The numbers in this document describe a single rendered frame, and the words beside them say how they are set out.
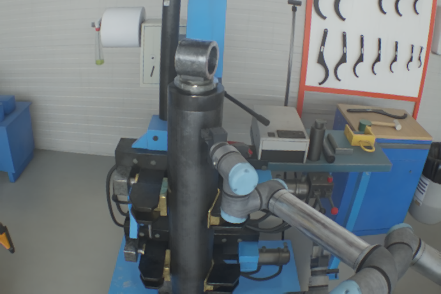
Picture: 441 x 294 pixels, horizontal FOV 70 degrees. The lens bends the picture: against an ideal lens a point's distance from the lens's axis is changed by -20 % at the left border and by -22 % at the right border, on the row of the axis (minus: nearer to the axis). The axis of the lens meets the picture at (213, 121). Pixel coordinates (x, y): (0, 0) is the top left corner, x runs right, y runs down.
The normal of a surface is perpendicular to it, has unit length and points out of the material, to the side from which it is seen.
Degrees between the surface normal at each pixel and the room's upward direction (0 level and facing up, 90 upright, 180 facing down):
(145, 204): 0
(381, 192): 90
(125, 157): 90
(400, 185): 90
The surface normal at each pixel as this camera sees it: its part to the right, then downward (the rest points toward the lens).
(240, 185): 0.37, 0.31
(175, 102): -0.64, 0.28
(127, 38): -0.04, 0.77
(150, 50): -0.01, 0.40
